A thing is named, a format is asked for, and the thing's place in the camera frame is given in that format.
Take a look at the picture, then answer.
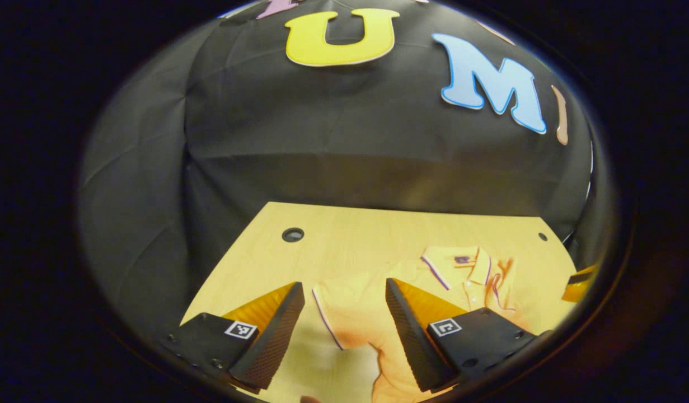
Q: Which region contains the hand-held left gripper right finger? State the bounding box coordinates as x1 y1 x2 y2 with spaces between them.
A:
385 278 552 393

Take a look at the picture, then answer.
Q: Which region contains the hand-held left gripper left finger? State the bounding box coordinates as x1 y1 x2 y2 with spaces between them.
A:
165 282 306 395

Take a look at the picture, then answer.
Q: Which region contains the black backdrop cloth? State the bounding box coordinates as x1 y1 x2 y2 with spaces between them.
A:
78 0 602 348

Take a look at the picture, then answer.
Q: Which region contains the orange T-shirt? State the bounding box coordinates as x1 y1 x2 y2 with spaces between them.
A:
312 245 541 403

